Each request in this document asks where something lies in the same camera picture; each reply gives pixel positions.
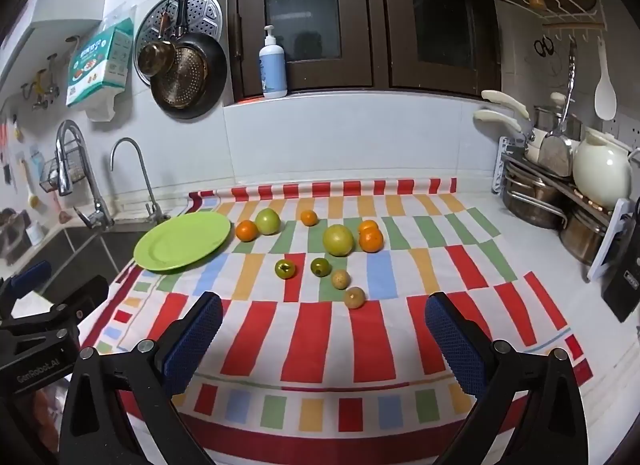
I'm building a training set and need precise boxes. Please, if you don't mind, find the white blue pump bottle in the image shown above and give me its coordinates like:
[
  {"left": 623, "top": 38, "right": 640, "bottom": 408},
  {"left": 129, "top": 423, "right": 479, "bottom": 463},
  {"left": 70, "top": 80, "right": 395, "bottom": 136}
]
[{"left": 258, "top": 25, "right": 288, "bottom": 99}]

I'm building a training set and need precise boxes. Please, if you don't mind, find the white ceramic kettle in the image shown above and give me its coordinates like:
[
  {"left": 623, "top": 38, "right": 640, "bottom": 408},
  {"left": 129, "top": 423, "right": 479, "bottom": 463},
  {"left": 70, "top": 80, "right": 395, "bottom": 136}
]
[{"left": 572, "top": 131, "right": 633, "bottom": 208}]

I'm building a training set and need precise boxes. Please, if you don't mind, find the dark wooden window frame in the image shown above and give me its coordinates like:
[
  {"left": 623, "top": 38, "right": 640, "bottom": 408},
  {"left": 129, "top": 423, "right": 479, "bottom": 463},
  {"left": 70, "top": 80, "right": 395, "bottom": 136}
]
[{"left": 216, "top": 0, "right": 501, "bottom": 106}]

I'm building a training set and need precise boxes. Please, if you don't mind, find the steel pot with lid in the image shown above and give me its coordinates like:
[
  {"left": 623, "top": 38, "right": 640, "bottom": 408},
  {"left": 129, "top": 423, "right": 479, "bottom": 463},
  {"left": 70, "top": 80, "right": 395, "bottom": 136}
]
[{"left": 532, "top": 92, "right": 583, "bottom": 143}]

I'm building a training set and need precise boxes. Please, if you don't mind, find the green white bag package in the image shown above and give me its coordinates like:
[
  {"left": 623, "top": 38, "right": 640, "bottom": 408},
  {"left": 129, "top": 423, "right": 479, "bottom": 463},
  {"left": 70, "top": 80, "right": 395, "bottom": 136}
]
[{"left": 66, "top": 17, "right": 135, "bottom": 122}]

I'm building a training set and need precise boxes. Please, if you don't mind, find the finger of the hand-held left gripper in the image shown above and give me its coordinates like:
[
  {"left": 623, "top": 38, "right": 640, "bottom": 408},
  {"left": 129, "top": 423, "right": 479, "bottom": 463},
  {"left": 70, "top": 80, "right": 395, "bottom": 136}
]
[
  {"left": 30, "top": 275, "right": 109, "bottom": 341},
  {"left": 0, "top": 260, "right": 52, "bottom": 318}
]

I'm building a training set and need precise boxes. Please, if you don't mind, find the large yellow-green pear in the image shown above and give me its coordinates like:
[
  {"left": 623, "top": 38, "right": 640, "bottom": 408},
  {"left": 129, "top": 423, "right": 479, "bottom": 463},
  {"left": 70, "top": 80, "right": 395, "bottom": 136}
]
[{"left": 322, "top": 225, "right": 356, "bottom": 258}]

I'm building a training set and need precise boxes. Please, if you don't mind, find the green plate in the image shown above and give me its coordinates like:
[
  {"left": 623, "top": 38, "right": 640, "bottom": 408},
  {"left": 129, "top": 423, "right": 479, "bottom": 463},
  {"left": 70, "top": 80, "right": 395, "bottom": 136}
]
[{"left": 133, "top": 211, "right": 232, "bottom": 273}]

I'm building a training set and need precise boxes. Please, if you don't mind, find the wall hook row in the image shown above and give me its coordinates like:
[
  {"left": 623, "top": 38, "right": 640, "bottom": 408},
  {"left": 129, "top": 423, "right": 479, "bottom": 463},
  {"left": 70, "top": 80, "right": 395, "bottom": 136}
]
[{"left": 20, "top": 35, "right": 81, "bottom": 110}]

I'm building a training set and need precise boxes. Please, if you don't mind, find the black wire basket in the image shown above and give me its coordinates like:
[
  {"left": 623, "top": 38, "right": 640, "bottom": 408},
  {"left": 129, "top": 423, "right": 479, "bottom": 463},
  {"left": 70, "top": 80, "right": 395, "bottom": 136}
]
[{"left": 40, "top": 142, "right": 86, "bottom": 193}]

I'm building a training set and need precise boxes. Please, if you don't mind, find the gooseneck steel faucet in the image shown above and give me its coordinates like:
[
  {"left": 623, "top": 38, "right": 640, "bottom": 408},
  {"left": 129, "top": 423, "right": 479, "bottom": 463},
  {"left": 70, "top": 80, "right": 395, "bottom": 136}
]
[{"left": 110, "top": 137, "right": 171, "bottom": 223}]

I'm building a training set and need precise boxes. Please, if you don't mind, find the green apple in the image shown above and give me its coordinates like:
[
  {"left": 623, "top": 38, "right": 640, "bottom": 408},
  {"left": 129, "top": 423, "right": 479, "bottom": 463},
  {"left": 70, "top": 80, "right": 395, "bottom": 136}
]
[{"left": 255, "top": 209, "right": 281, "bottom": 236}]

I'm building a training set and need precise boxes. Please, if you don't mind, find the white rice paddle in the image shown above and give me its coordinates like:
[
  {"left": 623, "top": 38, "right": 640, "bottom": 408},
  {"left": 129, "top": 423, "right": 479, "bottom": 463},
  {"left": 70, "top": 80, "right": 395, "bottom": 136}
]
[{"left": 594, "top": 40, "right": 618, "bottom": 120}]

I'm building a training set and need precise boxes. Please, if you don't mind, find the metal bowl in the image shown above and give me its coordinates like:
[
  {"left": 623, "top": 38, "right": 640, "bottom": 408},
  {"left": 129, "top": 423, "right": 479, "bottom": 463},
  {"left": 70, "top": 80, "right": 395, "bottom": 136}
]
[{"left": 0, "top": 209, "right": 31, "bottom": 258}]

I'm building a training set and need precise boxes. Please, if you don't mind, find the black frying pan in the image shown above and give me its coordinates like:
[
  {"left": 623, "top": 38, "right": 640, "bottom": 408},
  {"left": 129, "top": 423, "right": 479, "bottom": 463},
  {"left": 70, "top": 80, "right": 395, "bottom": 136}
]
[{"left": 150, "top": 0, "right": 228, "bottom": 120}]

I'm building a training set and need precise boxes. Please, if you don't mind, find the striped colourful tablecloth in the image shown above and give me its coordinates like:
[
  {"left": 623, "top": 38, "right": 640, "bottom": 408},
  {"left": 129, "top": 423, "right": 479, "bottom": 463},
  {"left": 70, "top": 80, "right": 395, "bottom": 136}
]
[{"left": 92, "top": 177, "right": 593, "bottom": 465}]

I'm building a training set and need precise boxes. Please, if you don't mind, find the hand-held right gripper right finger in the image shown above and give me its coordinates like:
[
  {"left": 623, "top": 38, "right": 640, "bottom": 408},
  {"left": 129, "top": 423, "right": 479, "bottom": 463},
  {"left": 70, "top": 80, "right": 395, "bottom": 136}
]
[{"left": 424, "top": 291, "right": 590, "bottom": 465}]

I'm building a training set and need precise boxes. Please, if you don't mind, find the pull-down steel faucet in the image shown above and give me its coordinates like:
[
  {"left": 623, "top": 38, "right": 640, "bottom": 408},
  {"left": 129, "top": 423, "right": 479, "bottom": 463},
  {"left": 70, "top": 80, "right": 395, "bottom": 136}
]
[{"left": 54, "top": 120, "right": 115, "bottom": 230}]

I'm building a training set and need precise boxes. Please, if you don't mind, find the white dish rack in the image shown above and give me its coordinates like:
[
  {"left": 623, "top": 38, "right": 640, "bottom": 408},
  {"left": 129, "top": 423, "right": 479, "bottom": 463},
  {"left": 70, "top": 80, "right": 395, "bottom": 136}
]
[{"left": 492, "top": 137, "right": 636, "bottom": 281}]

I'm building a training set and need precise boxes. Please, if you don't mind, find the small brass saucepan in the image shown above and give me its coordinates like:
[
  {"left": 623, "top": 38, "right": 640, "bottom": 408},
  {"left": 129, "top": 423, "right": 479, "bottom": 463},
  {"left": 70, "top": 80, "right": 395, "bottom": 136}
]
[{"left": 137, "top": 12, "right": 177, "bottom": 77}]

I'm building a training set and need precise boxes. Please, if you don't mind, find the black box device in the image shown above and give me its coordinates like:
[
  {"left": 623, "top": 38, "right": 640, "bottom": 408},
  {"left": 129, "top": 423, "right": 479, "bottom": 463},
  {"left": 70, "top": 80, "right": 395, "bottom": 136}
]
[{"left": 602, "top": 205, "right": 640, "bottom": 323}]

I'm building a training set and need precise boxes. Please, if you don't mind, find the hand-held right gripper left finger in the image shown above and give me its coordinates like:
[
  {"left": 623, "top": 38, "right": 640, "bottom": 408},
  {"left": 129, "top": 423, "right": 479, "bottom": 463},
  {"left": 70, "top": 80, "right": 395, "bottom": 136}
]
[{"left": 59, "top": 291, "right": 224, "bottom": 465}]

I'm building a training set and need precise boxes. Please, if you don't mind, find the brass colander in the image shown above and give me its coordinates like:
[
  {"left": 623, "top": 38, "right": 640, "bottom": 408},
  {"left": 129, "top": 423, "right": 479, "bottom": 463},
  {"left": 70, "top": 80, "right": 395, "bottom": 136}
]
[{"left": 151, "top": 45, "right": 208, "bottom": 110}]

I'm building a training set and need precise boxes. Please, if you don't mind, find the round metal steamer plate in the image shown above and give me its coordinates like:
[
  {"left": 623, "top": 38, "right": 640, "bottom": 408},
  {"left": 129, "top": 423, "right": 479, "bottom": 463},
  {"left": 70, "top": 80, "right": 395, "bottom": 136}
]
[{"left": 134, "top": 0, "right": 222, "bottom": 88}]

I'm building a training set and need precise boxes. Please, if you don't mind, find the white wire wall rack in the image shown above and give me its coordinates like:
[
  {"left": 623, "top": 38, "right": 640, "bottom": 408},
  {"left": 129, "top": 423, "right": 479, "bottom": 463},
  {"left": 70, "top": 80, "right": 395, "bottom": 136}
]
[{"left": 485, "top": 0, "right": 608, "bottom": 40}]

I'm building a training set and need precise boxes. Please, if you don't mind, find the steel sink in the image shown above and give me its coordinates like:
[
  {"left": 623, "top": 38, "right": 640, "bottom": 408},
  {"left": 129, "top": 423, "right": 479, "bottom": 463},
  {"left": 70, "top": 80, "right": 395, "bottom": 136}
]
[{"left": 0, "top": 222, "right": 146, "bottom": 296}]

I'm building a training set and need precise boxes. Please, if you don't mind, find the cream pan handle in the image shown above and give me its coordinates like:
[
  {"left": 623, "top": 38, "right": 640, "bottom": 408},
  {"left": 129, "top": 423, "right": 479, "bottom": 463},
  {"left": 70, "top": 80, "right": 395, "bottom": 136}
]
[
  {"left": 481, "top": 90, "right": 531, "bottom": 118},
  {"left": 474, "top": 110, "right": 533, "bottom": 134}
]

